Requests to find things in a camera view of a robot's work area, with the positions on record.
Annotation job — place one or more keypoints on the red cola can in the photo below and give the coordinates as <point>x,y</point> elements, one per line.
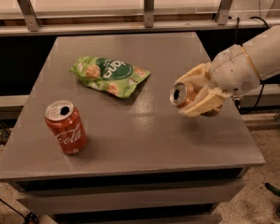
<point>64,121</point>

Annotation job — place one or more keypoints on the grey drawer cabinet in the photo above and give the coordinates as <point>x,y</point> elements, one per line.
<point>144,162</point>

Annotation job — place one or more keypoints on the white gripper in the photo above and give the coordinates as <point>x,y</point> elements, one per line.
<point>234,69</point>

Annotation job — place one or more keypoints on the orange soda can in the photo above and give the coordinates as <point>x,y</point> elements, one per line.
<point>189,101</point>

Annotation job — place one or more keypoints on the green snack bag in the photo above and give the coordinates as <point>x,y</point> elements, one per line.
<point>116,77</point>

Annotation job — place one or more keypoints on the right metal bracket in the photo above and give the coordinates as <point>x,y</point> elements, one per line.
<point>222,15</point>

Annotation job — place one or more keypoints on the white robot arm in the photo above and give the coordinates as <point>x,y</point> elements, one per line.
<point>264,52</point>

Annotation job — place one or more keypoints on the left metal bracket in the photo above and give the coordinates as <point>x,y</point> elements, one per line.
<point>29,15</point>

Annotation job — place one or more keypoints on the metal bracket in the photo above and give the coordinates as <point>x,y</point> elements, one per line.
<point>222,15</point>
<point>148,13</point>
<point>29,15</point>

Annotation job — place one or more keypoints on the middle metal bracket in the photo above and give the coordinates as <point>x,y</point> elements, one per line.
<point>148,13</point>

